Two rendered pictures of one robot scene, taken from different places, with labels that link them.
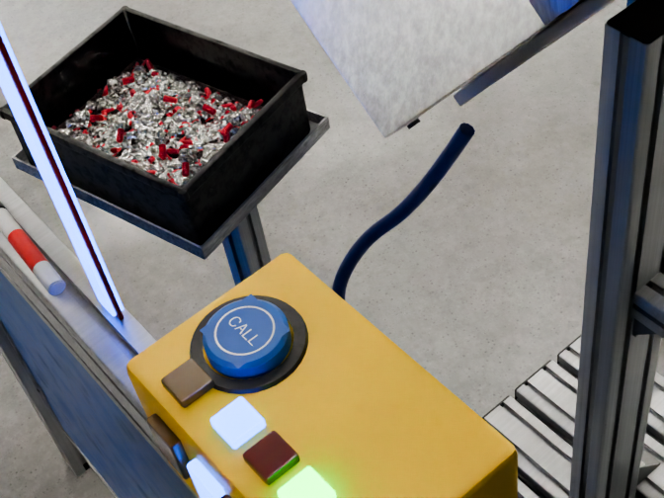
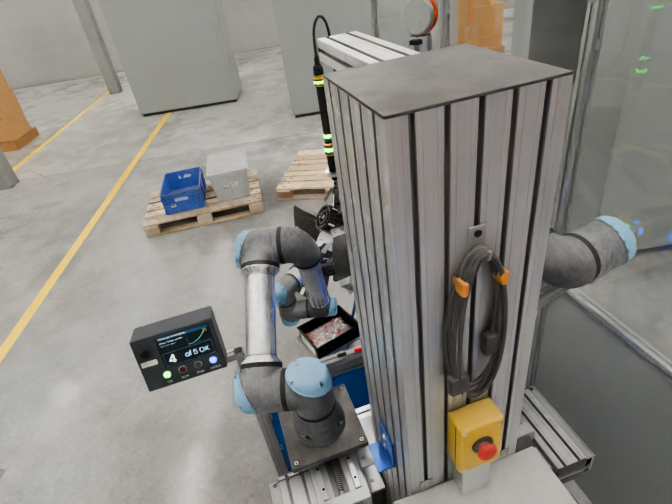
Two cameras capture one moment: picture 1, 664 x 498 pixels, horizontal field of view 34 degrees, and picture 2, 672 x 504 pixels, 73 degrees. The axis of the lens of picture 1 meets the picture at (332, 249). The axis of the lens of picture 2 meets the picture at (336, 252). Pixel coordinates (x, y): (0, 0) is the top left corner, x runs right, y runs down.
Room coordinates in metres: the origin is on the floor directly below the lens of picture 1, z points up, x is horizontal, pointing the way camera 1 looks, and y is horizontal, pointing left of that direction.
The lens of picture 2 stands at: (0.22, 1.43, 2.19)
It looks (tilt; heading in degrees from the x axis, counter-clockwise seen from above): 34 degrees down; 289
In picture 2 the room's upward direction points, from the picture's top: 9 degrees counter-clockwise
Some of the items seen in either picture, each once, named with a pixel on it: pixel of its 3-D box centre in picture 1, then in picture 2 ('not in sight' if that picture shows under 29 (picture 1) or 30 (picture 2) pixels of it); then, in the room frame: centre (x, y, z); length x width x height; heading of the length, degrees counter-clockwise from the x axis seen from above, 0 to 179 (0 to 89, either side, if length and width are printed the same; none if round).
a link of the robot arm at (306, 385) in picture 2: not in sight; (308, 386); (0.62, 0.69, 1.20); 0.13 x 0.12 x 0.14; 13
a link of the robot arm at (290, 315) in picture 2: not in sight; (293, 309); (0.83, 0.26, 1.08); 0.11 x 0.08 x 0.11; 13
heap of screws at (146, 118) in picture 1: (162, 132); (329, 334); (0.75, 0.13, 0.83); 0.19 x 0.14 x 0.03; 47
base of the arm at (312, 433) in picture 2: not in sight; (317, 412); (0.61, 0.69, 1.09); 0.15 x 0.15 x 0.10
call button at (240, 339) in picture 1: (247, 339); not in sight; (0.31, 0.05, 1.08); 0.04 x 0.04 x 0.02
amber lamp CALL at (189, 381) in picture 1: (188, 382); not in sight; (0.29, 0.07, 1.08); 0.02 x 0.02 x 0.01; 32
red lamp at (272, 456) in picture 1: (271, 456); not in sight; (0.25, 0.04, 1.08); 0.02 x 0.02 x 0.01; 32
